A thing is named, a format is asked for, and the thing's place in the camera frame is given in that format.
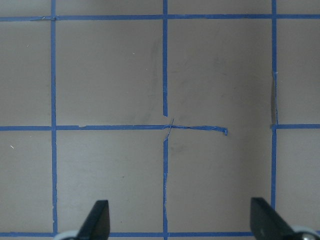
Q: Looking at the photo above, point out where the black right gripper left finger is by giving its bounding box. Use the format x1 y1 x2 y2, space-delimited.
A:
77 200 111 240

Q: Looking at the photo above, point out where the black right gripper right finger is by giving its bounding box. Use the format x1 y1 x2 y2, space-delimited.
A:
250 197 295 240

